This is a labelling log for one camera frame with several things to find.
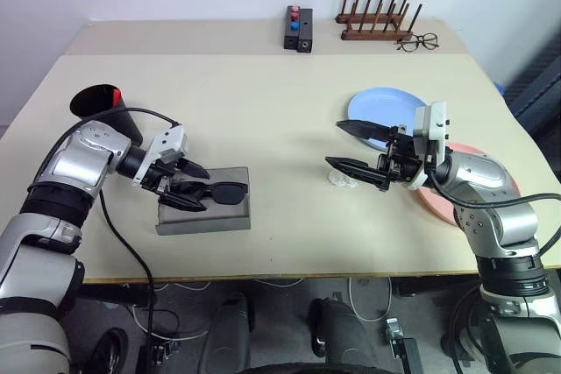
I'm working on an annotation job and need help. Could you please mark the black sunglasses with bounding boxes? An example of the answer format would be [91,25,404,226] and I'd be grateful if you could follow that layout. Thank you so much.
[168,180,251,208]

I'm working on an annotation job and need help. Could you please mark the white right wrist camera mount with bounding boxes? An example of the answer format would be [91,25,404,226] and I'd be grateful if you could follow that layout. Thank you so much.
[410,100,451,191]

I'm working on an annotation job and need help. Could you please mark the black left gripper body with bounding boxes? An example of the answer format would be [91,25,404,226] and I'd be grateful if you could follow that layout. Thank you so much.
[144,158,186,194]

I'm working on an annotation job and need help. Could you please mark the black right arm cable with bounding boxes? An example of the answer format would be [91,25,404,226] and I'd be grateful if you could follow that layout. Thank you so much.
[425,162,561,262]

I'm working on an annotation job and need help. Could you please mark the grey glasses case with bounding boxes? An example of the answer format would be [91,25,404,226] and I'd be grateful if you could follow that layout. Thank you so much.
[154,166,252,236]

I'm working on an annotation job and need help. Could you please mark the small clear plastic piece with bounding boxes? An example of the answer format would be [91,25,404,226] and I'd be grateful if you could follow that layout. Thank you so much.
[327,170,359,190]

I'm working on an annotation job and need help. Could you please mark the brown framed eyeglasses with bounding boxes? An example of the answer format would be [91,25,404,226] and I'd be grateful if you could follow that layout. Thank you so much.
[395,32,441,53]

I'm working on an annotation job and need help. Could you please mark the black cup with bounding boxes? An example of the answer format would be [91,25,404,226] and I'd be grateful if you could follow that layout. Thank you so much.
[69,82,144,146]

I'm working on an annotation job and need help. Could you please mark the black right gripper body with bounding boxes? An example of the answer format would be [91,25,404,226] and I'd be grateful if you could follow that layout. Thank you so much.
[376,124,429,185]

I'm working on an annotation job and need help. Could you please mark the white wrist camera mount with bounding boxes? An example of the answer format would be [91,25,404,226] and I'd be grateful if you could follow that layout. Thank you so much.
[131,124,190,187]
[410,100,451,191]

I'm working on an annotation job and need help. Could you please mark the white floor cable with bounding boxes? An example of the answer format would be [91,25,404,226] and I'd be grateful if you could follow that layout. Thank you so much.
[346,276,392,321]

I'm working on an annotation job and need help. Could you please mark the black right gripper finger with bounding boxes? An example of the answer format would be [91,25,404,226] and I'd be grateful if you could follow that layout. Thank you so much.
[336,119,399,143]
[324,155,390,192]

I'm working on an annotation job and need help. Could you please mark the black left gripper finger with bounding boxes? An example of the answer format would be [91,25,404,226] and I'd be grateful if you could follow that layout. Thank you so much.
[158,178,209,213]
[176,157,211,180]

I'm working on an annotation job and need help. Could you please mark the dark mesh chair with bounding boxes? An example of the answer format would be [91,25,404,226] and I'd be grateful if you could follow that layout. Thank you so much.
[503,36,561,137]

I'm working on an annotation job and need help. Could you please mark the dark wooden peg rack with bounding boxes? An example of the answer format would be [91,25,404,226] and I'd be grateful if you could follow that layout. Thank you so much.
[334,0,424,43]

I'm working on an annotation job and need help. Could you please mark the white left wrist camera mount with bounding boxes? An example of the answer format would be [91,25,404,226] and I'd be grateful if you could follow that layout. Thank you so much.
[131,124,190,187]

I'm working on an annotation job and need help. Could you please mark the dark rounded shape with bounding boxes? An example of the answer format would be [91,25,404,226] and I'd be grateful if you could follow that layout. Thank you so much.
[305,297,379,370]
[204,294,256,373]

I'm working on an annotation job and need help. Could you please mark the pink plate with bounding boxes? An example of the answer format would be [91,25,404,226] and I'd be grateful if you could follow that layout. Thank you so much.
[413,142,522,228]

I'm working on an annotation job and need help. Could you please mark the black box with buttons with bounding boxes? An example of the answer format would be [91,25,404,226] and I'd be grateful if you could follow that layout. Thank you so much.
[282,5,302,51]

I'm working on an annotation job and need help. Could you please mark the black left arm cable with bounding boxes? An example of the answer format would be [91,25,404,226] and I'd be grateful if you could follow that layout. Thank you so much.
[72,106,181,374]

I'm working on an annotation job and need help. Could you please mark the black metal bracket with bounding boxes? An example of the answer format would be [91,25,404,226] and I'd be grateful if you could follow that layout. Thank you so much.
[390,335,425,374]

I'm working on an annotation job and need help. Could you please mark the black box with socket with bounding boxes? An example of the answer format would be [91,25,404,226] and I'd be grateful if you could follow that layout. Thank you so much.
[295,8,315,54]

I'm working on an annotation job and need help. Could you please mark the metal clamp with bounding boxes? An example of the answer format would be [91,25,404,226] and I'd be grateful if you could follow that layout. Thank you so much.
[383,315,406,343]

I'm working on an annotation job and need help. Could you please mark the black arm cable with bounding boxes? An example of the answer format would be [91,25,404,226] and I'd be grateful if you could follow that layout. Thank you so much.
[425,162,561,262]
[72,106,181,374]

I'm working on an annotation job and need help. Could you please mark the light blue plate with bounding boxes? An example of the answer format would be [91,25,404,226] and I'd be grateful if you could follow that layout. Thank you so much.
[346,86,434,152]

